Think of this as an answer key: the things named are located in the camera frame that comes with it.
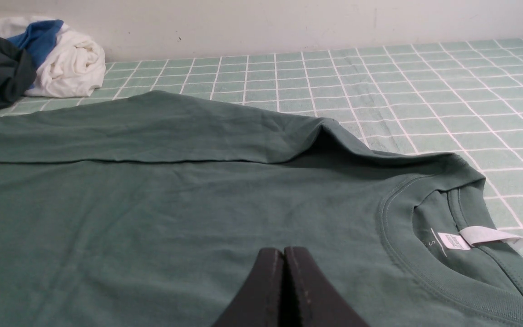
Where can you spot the blue crumpled garment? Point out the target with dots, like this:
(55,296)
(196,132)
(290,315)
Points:
(38,39)

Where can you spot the white crumpled garment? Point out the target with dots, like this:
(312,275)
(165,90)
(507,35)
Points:
(74,68)

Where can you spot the green long-sleeve top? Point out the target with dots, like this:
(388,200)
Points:
(150,212)

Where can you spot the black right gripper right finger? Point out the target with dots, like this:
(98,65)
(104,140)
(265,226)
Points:
(309,299)

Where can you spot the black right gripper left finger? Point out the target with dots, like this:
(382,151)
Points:
(258,301)

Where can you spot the green checked tablecloth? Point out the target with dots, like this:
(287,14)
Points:
(463,97)

